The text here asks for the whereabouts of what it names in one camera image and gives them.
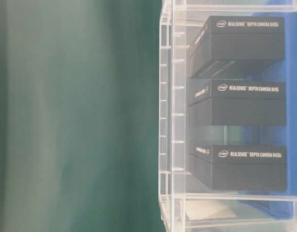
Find black realsense box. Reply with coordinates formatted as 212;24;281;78
188;141;287;191
187;16;285;79
187;79;286;126

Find clear plastic storage case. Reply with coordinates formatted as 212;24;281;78
158;0;297;232

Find blue cloth liner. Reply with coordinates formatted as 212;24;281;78
231;12;297;232

